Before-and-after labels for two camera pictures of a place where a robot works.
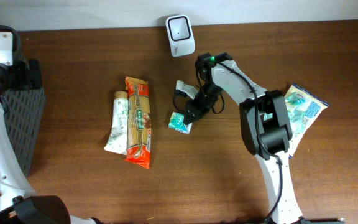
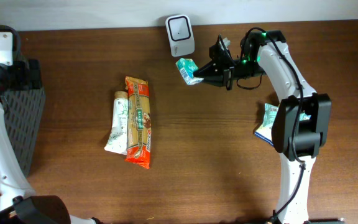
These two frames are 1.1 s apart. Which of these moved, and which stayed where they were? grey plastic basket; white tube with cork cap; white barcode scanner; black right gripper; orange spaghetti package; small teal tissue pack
Moved: black right gripper; small teal tissue pack
Stayed: grey plastic basket; white tube with cork cap; white barcode scanner; orange spaghetti package
